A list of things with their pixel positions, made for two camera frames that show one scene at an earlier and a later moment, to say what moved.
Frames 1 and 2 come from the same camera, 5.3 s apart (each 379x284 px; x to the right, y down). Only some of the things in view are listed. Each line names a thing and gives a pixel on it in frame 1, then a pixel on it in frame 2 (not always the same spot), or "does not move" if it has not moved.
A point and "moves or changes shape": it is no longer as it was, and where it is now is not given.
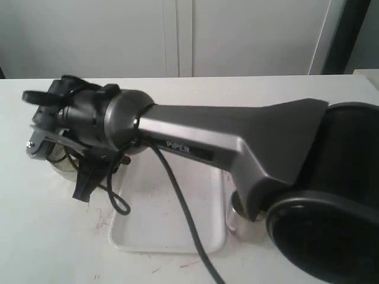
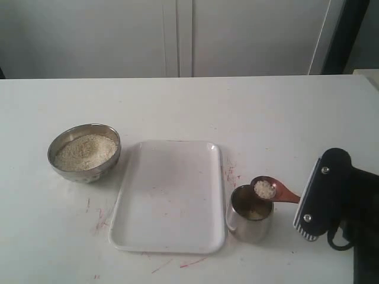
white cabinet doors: [41, 39] does not move
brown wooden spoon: [126, 160] moves or changes shape
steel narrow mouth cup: [240, 224] does not move
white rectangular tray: [156, 220] does not move
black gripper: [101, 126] to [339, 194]
